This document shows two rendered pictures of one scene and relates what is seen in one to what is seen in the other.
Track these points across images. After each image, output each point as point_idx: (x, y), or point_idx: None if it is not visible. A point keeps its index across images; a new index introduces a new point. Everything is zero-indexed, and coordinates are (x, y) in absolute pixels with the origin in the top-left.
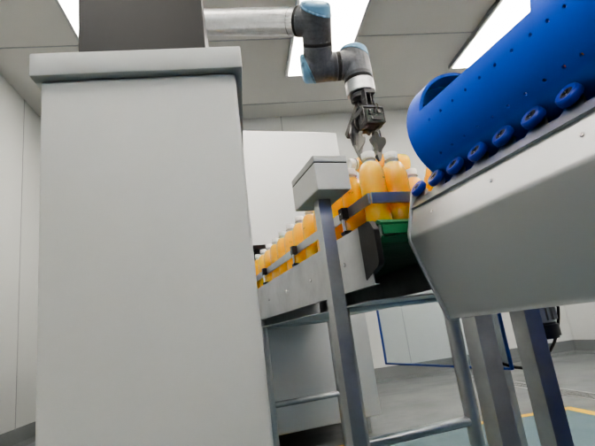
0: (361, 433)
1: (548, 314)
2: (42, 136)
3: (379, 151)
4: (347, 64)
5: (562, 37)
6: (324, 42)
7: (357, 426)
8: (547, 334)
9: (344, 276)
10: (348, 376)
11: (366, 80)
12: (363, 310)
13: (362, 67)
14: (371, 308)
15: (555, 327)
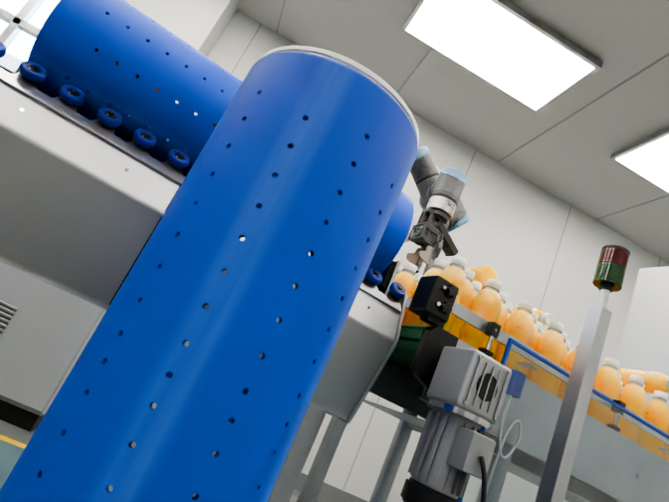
0: (303, 496)
1: (413, 465)
2: None
3: (426, 265)
4: (432, 190)
5: None
6: (418, 179)
7: (304, 489)
8: (401, 492)
9: (381, 379)
10: (320, 449)
11: (430, 201)
12: (416, 430)
13: (434, 190)
14: (421, 431)
15: (411, 488)
